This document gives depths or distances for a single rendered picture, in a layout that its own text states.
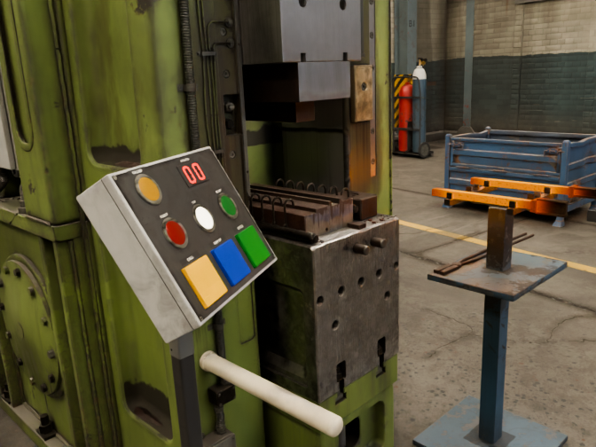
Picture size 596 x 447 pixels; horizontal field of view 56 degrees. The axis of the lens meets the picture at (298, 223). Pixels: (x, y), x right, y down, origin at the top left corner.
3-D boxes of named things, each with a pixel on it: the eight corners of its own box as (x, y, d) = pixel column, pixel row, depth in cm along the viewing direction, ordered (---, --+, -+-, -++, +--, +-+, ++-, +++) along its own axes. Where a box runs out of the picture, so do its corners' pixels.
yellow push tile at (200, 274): (228, 290, 98) (206, 253, 97) (208, 307, 91) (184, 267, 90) (221, 294, 99) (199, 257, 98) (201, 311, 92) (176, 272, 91)
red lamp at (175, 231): (193, 243, 95) (191, 218, 94) (169, 250, 92) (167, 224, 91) (183, 240, 97) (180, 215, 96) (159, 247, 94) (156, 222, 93)
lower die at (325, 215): (353, 223, 161) (352, 194, 159) (305, 239, 148) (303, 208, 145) (255, 205, 190) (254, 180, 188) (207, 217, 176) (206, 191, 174)
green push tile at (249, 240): (270, 255, 116) (252, 224, 116) (256, 267, 109) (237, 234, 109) (264, 258, 117) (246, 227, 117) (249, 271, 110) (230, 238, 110)
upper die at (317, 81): (350, 97, 152) (349, 60, 150) (299, 102, 138) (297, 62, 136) (248, 98, 181) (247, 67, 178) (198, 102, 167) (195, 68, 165)
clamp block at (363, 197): (378, 215, 170) (378, 193, 168) (361, 221, 164) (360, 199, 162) (348, 209, 178) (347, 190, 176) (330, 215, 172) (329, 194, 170)
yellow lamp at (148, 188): (167, 200, 95) (164, 175, 94) (142, 206, 92) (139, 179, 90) (157, 198, 97) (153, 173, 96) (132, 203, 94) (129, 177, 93)
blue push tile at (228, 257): (252, 271, 107) (231, 237, 106) (235, 285, 100) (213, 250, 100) (245, 275, 107) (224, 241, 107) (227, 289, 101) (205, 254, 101)
